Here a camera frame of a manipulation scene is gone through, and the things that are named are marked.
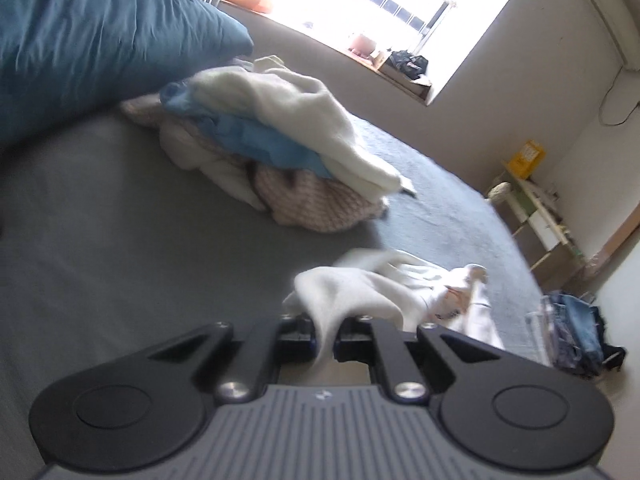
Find white bear print sweatshirt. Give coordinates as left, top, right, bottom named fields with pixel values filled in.
left=283, top=248, right=504, bottom=370

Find dark clothes on windowsill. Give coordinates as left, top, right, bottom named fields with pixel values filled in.
left=378, top=50, right=432, bottom=101

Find light blue garment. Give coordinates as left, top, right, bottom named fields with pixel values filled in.
left=160, top=81, right=332, bottom=179

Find white yarn ball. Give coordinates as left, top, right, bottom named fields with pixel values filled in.
left=485, top=181, right=512, bottom=206

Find grey bed sheet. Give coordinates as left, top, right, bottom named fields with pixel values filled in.
left=1, top=110, right=541, bottom=479

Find stack of folded jeans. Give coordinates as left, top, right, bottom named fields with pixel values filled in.
left=526, top=290, right=627, bottom=379

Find white and green desk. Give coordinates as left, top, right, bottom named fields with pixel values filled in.
left=486, top=166, right=585, bottom=290

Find yellow box on desk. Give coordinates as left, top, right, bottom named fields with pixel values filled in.
left=506, top=140, right=546, bottom=180

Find cream fleece garment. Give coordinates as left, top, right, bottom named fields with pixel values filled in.
left=188, top=55, right=416, bottom=203

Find pink pot on windowsill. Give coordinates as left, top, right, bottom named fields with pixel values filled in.
left=349, top=35, right=376, bottom=58

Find orange object on windowsill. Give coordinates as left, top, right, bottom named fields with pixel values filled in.
left=224, top=0, right=271, bottom=14

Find blue duvet roll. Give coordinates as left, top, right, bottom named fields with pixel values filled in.
left=1, top=0, right=254, bottom=148

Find cardboard panel against wall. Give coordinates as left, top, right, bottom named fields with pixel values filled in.
left=586, top=208, right=640, bottom=275

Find wall air conditioner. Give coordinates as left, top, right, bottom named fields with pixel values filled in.
left=586, top=0, right=639, bottom=73

